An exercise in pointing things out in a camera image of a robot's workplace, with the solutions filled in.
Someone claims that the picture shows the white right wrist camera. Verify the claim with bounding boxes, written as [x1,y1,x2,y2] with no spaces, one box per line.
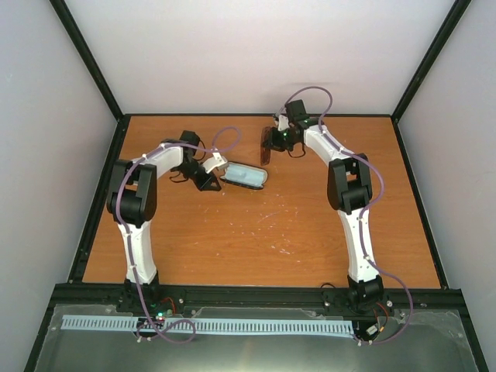
[274,114,290,133]

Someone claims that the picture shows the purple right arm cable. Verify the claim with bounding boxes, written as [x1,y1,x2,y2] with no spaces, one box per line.
[282,86,414,346]

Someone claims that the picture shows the light blue cleaning cloth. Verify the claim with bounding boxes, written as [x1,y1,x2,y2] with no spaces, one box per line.
[224,163,267,188]

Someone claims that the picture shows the light blue slotted cable duct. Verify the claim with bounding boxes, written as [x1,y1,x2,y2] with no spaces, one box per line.
[60,315,354,338]

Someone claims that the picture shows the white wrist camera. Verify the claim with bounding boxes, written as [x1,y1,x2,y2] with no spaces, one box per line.
[274,114,290,133]
[202,152,229,174]

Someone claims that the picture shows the black checkered glasses case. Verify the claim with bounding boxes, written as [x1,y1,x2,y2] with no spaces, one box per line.
[220,162,268,190]

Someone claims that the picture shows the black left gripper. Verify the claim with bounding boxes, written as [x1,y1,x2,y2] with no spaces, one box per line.
[175,160,220,191]

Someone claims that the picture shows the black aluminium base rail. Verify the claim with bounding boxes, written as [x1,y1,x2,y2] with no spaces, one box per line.
[52,284,464,315]

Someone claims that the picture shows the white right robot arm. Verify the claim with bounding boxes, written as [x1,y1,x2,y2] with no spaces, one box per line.
[260,100,384,312]

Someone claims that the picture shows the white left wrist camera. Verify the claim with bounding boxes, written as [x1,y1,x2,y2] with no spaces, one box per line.
[202,152,229,174]

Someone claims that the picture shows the black left frame post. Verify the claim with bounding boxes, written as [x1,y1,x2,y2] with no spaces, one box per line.
[49,0,125,121]

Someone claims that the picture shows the black frame post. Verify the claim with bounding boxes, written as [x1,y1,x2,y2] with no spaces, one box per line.
[49,0,125,121]
[391,0,471,124]

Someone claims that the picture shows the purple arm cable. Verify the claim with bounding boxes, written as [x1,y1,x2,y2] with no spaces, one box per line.
[115,126,242,344]
[282,86,414,346]

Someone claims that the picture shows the brown translucent sunglasses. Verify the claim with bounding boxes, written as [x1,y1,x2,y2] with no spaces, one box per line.
[260,126,272,166]

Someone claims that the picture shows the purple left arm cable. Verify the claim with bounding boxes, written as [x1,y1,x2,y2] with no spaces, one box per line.
[115,126,242,344]

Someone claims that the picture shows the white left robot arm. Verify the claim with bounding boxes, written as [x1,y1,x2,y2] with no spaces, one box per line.
[106,130,227,312]

